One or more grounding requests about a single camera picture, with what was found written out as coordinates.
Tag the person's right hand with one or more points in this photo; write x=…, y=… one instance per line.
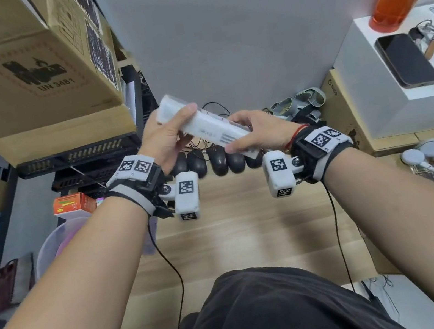
x=271, y=129

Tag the person's left hand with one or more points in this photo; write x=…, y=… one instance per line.
x=158, y=139

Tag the person's right thumb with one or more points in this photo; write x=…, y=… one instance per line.
x=241, y=146

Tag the person's left thumb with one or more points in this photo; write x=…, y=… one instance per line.
x=179, y=115

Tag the long white packet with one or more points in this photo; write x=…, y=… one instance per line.
x=210, y=123

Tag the person's left forearm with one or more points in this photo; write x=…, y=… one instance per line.
x=68, y=297

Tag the person's right forearm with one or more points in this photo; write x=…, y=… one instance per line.
x=411, y=220

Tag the black computer mouse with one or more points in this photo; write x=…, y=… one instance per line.
x=180, y=164
x=237, y=163
x=254, y=159
x=197, y=163
x=218, y=161

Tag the brown cardboard box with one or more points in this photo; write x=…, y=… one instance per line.
x=347, y=122

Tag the flat plain cardboard box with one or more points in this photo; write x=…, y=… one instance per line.
x=65, y=132

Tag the black vented device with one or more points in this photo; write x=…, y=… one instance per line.
x=77, y=179

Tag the small orange box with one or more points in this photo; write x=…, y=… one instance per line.
x=73, y=204

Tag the large white box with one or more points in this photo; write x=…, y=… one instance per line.
x=381, y=99

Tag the black shorts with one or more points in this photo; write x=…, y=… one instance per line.
x=269, y=316

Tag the large printed cardboard box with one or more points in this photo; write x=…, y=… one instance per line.
x=7, y=65

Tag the clear plastic bucket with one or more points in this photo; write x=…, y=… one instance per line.
x=54, y=249

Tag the black smartphone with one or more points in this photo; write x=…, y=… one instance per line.
x=406, y=60

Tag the dark red bag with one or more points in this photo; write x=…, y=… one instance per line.
x=4, y=285

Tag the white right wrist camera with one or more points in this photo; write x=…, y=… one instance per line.
x=279, y=172

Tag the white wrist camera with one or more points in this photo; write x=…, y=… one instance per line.
x=279, y=172
x=187, y=194

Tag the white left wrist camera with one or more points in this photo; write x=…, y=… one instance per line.
x=187, y=194

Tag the black network switch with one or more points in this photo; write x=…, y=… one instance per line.
x=81, y=154

